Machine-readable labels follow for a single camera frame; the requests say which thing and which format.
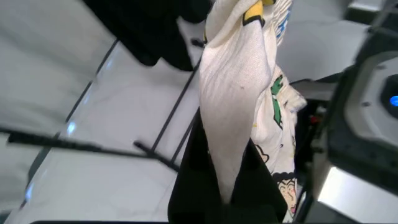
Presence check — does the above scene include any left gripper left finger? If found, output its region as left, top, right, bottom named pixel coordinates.
left=167, top=108, right=225, bottom=223

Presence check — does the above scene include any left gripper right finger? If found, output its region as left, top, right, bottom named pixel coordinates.
left=229, top=139, right=289, bottom=223

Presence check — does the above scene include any cream printed garment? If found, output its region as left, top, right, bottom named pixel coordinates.
left=198, top=0, right=308, bottom=223

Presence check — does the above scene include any black garment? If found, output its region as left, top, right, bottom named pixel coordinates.
left=82, top=0, right=216, bottom=72

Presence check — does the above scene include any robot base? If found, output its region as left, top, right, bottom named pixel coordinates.
left=294, top=0, right=398, bottom=224

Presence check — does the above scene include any black clothes rack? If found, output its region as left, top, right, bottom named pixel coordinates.
left=0, top=37, right=206, bottom=173

